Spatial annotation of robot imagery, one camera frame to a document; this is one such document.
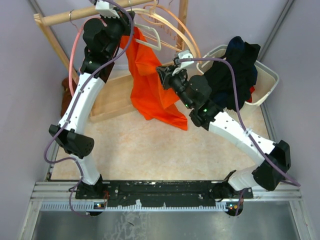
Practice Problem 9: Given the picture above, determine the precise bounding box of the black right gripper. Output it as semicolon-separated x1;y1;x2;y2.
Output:
155;64;194;110

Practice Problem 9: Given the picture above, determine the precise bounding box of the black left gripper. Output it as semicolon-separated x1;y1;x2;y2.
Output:
100;6;136;58

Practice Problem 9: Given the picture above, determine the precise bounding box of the white plastic hanger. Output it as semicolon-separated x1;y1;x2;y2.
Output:
127;0;162;51

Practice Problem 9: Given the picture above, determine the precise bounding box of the beige wooden hanger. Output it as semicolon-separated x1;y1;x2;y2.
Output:
139;0;200;56

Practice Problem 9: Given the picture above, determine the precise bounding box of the pink hanger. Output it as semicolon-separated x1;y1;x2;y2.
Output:
68;16;99;97

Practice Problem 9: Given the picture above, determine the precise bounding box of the black orange t shirt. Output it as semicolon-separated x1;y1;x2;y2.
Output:
202;41;261;112

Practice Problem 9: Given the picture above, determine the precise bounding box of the navy t shirt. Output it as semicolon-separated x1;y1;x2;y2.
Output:
211;36;261;111

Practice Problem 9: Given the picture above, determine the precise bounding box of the red t shirt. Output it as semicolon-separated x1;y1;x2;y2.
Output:
246;86;255;103

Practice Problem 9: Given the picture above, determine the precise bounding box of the cream plastic hook hanger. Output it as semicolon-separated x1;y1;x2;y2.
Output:
133;5;186;51

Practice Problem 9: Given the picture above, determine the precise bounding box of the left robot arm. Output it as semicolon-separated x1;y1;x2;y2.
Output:
49;9;135;199

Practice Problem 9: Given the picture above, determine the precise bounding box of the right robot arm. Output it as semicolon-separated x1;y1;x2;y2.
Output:
156;65;291;198

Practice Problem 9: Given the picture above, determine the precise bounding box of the wooden clothes rack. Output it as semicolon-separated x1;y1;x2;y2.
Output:
33;0;177;122

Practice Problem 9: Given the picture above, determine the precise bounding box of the brown cloth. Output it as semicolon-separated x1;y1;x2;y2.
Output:
60;77;72;117

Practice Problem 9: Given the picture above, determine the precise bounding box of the white laundry basket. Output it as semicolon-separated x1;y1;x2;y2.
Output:
203;44;280;109

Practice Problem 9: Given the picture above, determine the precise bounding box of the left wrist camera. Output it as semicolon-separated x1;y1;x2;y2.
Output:
94;0;120;19

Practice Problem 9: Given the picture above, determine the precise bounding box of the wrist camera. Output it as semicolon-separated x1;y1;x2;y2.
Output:
94;0;120;19
172;50;194;76

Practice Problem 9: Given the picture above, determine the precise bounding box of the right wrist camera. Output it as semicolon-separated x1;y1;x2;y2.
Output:
172;50;194;76

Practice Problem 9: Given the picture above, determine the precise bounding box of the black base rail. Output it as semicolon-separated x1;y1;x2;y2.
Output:
75;180;241;208

